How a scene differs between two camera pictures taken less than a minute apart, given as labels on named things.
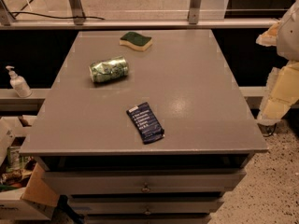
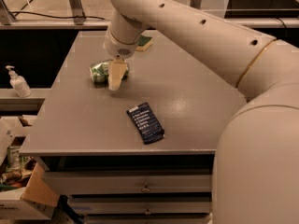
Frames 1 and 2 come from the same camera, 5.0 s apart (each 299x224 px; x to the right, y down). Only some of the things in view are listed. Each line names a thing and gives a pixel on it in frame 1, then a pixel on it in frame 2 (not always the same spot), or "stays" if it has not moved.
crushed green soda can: [109, 69] stays
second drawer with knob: [149, 207] stays
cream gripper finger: [269, 37] -> [117, 69]
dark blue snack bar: [147, 122] stays
